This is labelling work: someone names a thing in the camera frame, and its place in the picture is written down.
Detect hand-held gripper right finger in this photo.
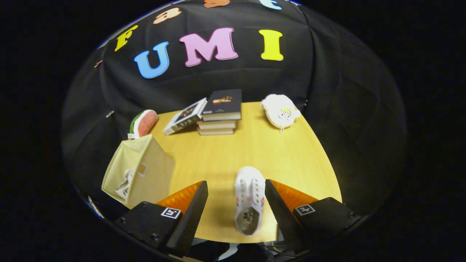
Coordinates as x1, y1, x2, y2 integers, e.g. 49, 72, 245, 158
264, 178, 363, 255

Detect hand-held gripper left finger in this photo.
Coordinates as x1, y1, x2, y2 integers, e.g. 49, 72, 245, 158
114, 180, 209, 258

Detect white canvas shoe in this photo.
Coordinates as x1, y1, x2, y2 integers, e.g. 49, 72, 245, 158
115, 168, 135, 200
234, 166, 266, 236

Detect pale yellow fabric storage box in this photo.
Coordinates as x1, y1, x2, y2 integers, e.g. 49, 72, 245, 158
101, 134, 176, 210

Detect stacked book with pale pages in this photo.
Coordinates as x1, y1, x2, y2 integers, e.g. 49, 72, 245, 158
197, 120, 237, 130
198, 127, 235, 136

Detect white cover book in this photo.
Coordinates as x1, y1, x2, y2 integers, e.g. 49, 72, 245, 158
163, 98, 208, 136

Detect white round plush toy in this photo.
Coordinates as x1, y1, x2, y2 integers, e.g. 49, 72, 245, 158
260, 94, 301, 133

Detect watermelon slice plush toy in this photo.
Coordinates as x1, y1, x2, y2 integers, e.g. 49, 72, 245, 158
128, 110, 159, 140

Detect black cover book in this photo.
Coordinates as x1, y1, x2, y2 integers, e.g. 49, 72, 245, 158
201, 89, 242, 122

